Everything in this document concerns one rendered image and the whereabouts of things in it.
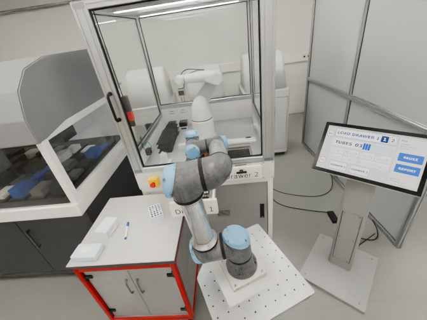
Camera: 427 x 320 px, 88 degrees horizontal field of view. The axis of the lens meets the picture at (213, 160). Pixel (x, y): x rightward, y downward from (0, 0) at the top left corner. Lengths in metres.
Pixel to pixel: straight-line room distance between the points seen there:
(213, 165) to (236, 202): 1.11
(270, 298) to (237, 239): 0.30
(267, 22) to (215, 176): 0.90
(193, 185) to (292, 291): 0.69
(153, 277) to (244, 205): 0.84
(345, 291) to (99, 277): 1.69
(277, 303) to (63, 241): 1.70
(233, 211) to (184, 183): 1.19
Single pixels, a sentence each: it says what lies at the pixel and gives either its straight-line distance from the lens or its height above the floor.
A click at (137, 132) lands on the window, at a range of 1.57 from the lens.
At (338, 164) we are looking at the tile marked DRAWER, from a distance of 1.49.
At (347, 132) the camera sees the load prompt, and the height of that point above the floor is 1.16.
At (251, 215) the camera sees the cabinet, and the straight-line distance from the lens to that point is 1.92.
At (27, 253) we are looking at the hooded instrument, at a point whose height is 0.37.
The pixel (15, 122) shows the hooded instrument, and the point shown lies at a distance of 1.58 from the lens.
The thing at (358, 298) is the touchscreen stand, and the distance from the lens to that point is 2.10.
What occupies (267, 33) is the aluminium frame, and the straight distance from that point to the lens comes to 1.35.
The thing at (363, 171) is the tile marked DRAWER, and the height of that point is 1.00.
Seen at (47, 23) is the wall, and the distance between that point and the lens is 5.19.
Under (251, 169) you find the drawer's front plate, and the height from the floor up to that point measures 0.90.
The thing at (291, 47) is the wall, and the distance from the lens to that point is 4.83.
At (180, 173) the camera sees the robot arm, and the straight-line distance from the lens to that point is 0.72.
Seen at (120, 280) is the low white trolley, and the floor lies 0.56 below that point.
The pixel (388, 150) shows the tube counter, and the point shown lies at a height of 1.11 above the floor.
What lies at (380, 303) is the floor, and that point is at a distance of 2.18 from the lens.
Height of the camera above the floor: 1.78
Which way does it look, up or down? 30 degrees down
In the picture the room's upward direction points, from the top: 9 degrees counter-clockwise
